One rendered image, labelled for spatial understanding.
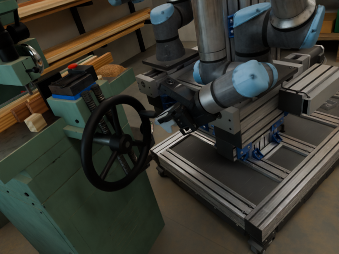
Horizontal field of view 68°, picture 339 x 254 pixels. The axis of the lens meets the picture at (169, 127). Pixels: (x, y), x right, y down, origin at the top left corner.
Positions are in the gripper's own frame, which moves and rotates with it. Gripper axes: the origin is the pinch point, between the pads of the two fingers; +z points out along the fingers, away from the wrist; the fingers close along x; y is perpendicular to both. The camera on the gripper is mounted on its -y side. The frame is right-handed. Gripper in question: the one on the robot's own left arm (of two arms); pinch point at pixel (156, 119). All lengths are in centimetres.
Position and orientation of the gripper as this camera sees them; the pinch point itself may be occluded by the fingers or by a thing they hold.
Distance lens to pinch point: 78.5
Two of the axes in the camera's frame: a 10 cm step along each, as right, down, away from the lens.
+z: -6.3, 3.0, 7.2
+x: 4.8, -5.8, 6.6
